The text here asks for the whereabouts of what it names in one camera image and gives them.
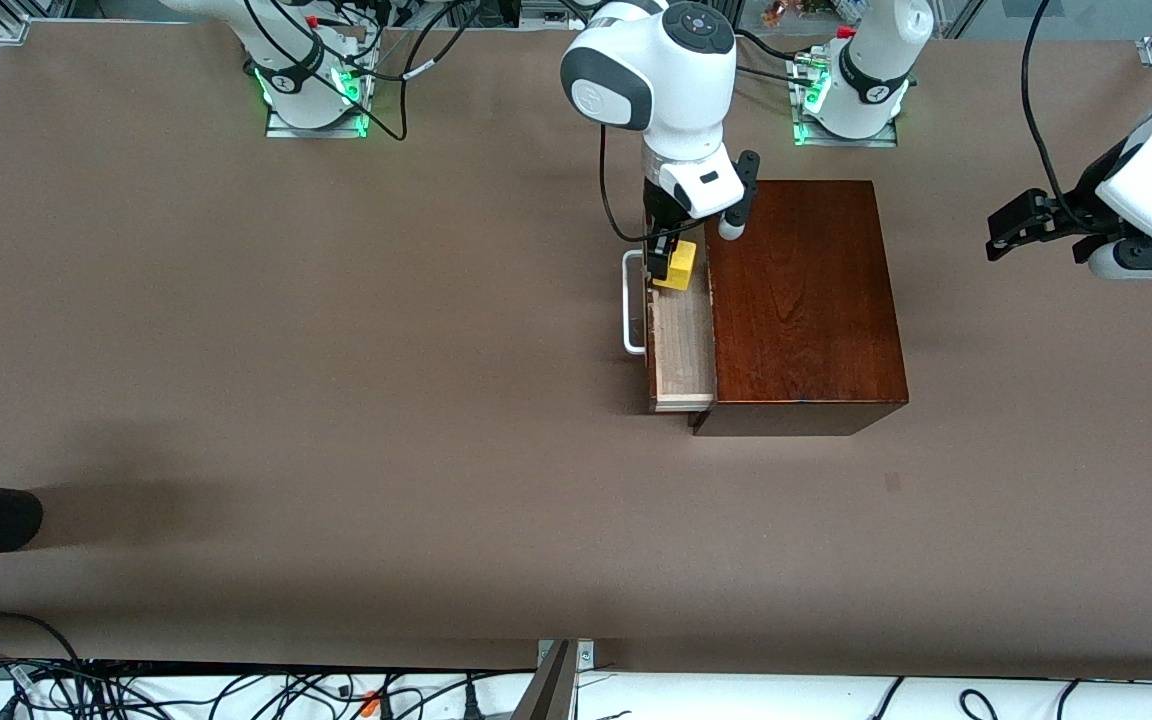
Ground yellow cube block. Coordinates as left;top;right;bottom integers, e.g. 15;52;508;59
653;241;698;292

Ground silver metal drawer handle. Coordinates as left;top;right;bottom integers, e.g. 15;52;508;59
622;250;649;356

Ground wooden drawer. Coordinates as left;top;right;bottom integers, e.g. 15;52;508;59
644;215;717;414

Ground dark wooden drawer cabinet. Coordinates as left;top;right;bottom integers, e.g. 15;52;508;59
691;180;910;437

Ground dark diagonal bar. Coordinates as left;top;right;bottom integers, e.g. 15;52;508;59
509;640;577;720

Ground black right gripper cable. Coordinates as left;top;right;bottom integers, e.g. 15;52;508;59
598;122;659;244

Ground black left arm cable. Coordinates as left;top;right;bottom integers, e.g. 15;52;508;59
1021;0;1097;233

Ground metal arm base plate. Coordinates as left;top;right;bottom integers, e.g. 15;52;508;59
789;100;900;150
264;95;374;140

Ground black base cable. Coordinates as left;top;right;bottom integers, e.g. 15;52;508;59
734;28;817;86
241;0;407;141

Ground black cable with white tag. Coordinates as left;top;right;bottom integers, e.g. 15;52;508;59
371;0;487;83

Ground metal table edge bracket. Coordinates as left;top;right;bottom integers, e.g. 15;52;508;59
536;638;595;701

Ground white cable tray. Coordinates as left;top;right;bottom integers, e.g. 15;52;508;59
0;672;1152;720

